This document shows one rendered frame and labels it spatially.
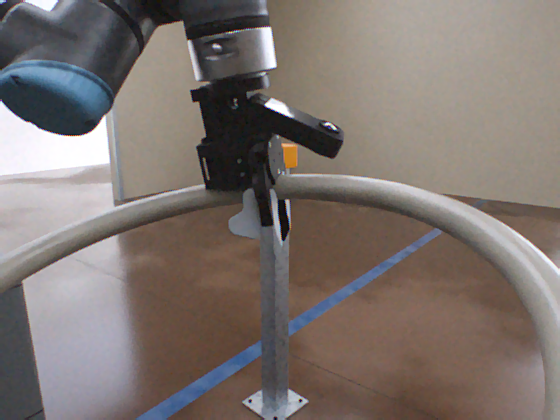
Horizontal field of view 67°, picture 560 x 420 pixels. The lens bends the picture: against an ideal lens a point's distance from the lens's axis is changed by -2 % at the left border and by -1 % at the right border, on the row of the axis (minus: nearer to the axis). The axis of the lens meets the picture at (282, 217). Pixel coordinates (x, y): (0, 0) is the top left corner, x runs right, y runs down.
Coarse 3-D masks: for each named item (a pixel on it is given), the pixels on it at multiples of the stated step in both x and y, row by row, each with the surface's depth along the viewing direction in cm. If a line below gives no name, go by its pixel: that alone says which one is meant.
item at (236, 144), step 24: (192, 96) 47; (216, 96) 47; (240, 96) 46; (216, 120) 47; (240, 120) 47; (216, 144) 47; (240, 144) 46; (264, 144) 46; (216, 168) 49; (240, 168) 48
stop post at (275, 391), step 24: (288, 168) 151; (288, 240) 161; (264, 264) 161; (288, 264) 163; (264, 288) 164; (288, 288) 166; (264, 312) 167; (288, 312) 168; (264, 336) 170; (288, 336) 171; (264, 360) 173; (288, 360) 174; (264, 384) 176; (288, 384) 177; (264, 408) 175; (288, 408) 175
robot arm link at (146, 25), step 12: (120, 0) 42; (132, 0) 43; (144, 0) 44; (156, 0) 43; (132, 12) 43; (144, 12) 44; (156, 12) 45; (144, 24) 45; (156, 24) 47; (144, 36) 45
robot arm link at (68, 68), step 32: (0, 0) 38; (64, 0) 41; (96, 0) 41; (0, 32) 37; (32, 32) 37; (64, 32) 38; (96, 32) 40; (128, 32) 43; (0, 64) 38; (32, 64) 36; (64, 64) 37; (96, 64) 39; (128, 64) 44; (0, 96) 39; (32, 96) 38; (64, 96) 37; (96, 96) 40; (64, 128) 42
